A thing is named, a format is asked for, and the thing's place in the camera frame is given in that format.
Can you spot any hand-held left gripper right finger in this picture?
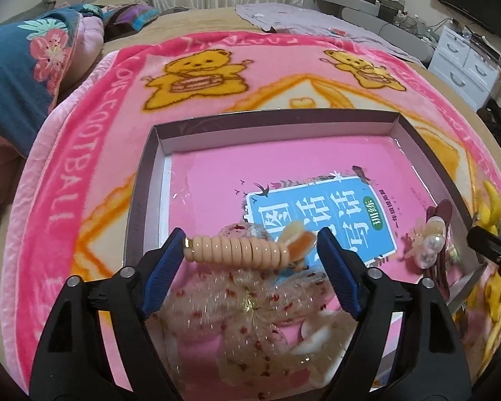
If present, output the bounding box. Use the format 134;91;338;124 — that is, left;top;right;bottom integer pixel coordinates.
315;226;472;401

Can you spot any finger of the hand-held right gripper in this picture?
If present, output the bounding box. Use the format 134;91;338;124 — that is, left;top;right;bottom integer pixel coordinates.
468;226;501;266

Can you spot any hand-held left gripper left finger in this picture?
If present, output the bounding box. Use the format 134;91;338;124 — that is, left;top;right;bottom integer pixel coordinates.
29;228;188;401

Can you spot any dark red oval hair clip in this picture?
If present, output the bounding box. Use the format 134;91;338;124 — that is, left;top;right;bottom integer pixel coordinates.
425;199;454;298

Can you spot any clear pearl bead hair clip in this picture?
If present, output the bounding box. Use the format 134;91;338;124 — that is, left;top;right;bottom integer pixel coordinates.
405;215;448;269

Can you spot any white hair claw clip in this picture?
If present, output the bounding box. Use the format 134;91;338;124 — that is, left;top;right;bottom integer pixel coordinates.
290;309;362;387

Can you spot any peach spiral hair clip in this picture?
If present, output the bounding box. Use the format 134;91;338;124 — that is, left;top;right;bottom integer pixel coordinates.
183;221;318;269

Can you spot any sheer red-dotted bow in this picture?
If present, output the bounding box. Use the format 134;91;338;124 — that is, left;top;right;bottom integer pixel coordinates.
163;222;360;390

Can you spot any shallow cardboard box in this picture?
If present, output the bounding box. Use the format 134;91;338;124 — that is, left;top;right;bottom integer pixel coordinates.
123;109;491;389

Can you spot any pink book with blue label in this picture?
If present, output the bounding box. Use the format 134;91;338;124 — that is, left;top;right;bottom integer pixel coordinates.
163;136;481;387

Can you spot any pink bear printed blanket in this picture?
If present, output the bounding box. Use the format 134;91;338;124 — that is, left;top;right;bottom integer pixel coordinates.
0;29;501;391

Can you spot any white drawer cabinet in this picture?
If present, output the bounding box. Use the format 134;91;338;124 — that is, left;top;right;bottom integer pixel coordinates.
427;24;501;110

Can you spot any light purple cloth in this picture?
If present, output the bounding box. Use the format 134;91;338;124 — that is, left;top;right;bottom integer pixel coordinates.
235;2;423;66

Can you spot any purple patterned pillow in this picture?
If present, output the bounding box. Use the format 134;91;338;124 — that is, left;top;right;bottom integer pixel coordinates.
104;3;159;42

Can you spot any grey console shelf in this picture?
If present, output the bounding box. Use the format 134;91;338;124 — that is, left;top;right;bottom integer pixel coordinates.
311;0;437;65

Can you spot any blue floral quilt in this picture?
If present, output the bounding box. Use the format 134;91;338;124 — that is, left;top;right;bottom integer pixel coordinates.
0;2;106;157

